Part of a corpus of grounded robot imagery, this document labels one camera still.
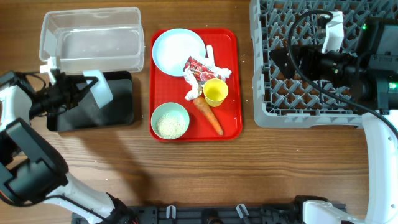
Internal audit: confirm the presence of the yellow plastic cup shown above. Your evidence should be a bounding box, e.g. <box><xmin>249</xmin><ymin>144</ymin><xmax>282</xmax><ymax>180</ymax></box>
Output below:
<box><xmin>203</xmin><ymin>78</ymin><xmax>229</xmax><ymax>107</ymax></box>

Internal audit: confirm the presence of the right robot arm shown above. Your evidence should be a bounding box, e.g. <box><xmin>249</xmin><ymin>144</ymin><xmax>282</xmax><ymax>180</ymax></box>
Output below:
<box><xmin>270</xmin><ymin>10</ymin><xmax>397</xmax><ymax>223</ymax></box>

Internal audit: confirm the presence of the mint green bowl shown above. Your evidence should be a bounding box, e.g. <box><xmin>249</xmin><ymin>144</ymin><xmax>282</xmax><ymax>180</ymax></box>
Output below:
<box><xmin>150</xmin><ymin>102</ymin><xmax>190</xmax><ymax>140</ymax></box>

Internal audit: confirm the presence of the grey dishwasher rack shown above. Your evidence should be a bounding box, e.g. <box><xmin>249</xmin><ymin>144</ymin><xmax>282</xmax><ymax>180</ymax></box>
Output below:
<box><xmin>249</xmin><ymin>0</ymin><xmax>397</xmax><ymax>128</ymax></box>

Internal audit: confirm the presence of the white rice pile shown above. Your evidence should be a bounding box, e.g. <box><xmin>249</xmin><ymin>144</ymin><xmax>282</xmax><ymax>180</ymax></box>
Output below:
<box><xmin>156</xmin><ymin>113</ymin><xmax>186</xmax><ymax>139</ymax></box>

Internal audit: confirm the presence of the light blue bowl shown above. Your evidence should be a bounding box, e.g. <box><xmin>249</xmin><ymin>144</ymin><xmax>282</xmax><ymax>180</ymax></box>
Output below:
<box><xmin>83</xmin><ymin>70</ymin><xmax>113</xmax><ymax>108</ymax></box>

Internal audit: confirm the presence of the light blue plate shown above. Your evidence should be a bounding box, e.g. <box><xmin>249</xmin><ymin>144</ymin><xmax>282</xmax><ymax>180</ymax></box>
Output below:
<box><xmin>152</xmin><ymin>29</ymin><xmax>206</xmax><ymax>77</ymax></box>

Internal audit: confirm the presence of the red snack wrapper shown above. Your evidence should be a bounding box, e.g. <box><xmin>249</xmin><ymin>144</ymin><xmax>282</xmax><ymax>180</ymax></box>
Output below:
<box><xmin>183</xmin><ymin>57</ymin><xmax>222</xmax><ymax>84</ymax></box>

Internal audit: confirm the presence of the red serving tray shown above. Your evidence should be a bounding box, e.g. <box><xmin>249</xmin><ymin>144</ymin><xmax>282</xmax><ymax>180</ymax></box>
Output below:
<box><xmin>149</xmin><ymin>28</ymin><xmax>243</xmax><ymax>142</ymax></box>

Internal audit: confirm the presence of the clear plastic bin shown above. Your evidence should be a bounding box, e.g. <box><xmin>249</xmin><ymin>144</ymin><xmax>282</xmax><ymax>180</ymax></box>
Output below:
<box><xmin>39</xmin><ymin>7</ymin><xmax>145</xmax><ymax>74</ymax></box>

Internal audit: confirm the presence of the black waste tray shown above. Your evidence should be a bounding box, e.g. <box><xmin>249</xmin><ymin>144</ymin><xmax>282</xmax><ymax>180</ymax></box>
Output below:
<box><xmin>47</xmin><ymin>71</ymin><xmax>134</xmax><ymax>132</ymax></box>

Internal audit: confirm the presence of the orange carrot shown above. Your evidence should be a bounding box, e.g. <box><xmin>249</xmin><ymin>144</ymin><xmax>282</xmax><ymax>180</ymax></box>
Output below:
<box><xmin>193</xmin><ymin>96</ymin><xmax>224</xmax><ymax>136</ymax></box>

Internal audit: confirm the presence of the white plastic spoon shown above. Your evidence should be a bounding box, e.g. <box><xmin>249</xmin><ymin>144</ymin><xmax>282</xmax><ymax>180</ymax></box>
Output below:
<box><xmin>206</xmin><ymin>45</ymin><xmax>215</xmax><ymax>64</ymax></box>

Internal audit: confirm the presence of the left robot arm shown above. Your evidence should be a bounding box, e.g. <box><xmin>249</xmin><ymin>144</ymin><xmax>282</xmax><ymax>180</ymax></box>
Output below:
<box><xmin>1</xmin><ymin>68</ymin><xmax>139</xmax><ymax>223</ymax></box>

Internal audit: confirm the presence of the white napkin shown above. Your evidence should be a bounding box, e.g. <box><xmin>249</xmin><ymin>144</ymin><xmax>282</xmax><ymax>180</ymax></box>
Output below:
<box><xmin>183</xmin><ymin>57</ymin><xmax>232</xmax><ymax>101</ymax></box>

